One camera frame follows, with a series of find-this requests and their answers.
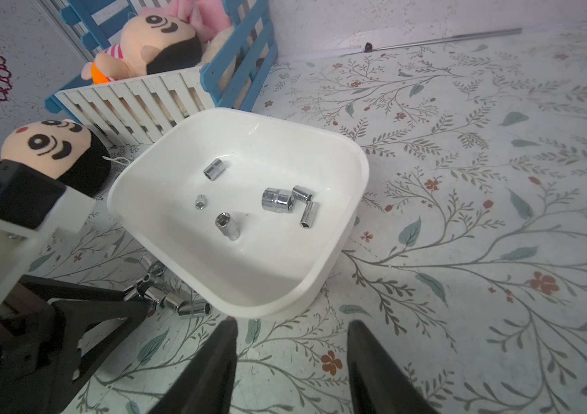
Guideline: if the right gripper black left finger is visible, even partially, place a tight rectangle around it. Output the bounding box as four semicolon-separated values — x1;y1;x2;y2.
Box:
150;317;238;413

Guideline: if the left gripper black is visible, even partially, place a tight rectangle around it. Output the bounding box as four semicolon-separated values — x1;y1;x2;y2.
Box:
0;275;151;413

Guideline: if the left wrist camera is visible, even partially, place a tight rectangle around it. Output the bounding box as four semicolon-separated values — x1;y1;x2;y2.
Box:
0;160;96;305

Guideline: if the chrome socket long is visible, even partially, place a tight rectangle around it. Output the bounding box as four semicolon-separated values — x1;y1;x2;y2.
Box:
176;301;212;318

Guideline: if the small chrome socket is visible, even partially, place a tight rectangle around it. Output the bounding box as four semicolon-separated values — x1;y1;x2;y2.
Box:
194;194;208;210

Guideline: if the plush doll in crib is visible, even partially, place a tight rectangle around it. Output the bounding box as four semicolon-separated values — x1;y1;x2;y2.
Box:
81;14;203;85

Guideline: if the large chrome socket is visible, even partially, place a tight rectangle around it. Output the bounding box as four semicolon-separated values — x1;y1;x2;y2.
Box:
261;187;295;214

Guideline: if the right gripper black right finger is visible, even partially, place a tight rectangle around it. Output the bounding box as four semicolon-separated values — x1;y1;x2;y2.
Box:
347;320;437;414

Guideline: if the blue white toy crib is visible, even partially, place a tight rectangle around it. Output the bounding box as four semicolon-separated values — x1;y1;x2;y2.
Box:
45;1;278;147

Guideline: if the pink blanket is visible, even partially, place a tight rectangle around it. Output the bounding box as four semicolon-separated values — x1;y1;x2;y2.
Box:
139;0;232;43

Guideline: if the white plastic storage box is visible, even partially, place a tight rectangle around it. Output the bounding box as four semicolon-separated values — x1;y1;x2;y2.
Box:
107;108;369;320

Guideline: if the plush doll on table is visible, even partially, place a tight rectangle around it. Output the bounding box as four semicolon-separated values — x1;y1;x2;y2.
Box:
0;120;111;198

